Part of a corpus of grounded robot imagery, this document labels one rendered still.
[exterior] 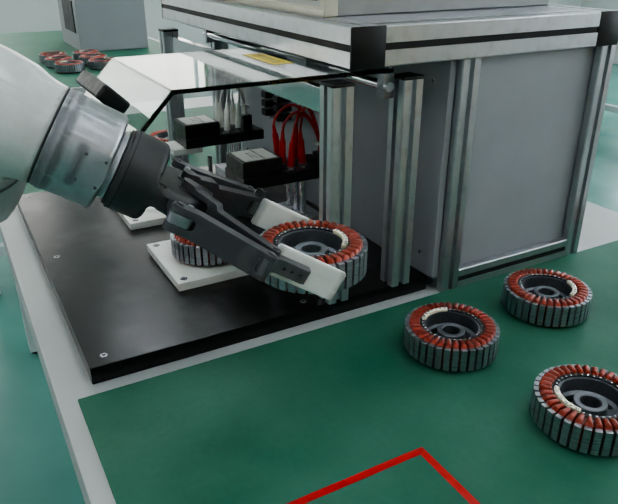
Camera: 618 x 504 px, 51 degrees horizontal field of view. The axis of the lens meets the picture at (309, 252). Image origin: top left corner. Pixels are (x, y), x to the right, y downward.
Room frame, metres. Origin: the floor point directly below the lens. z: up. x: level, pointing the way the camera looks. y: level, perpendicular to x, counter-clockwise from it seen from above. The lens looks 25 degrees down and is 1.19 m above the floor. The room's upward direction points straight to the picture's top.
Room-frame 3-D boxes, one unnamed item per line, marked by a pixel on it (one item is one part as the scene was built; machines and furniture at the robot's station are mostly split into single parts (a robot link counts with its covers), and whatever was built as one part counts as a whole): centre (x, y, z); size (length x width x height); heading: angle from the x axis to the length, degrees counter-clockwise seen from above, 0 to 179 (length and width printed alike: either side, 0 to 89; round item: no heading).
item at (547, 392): (0.54, -0.29, 0.77); 0.11 x 0.11 x 0.04
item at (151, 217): (1.09, 0.26, 0.78); 0.15 x 0.15 x 0.01; 29
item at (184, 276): (0.88, 0.15, 0.78); 0.15 x 0.15 x 0.01; 29
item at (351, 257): (0.59, 0.00, 0.91); 0.11 x 0.11 x 0.04
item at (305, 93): (1.04, 0.12, 1.03); 0.62 x 0.01 x 0.03; 29
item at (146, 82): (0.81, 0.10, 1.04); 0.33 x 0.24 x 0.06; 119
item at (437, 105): (1.11, -0.02, 0.92); 0.66 x 0.01 x 0.30; 29
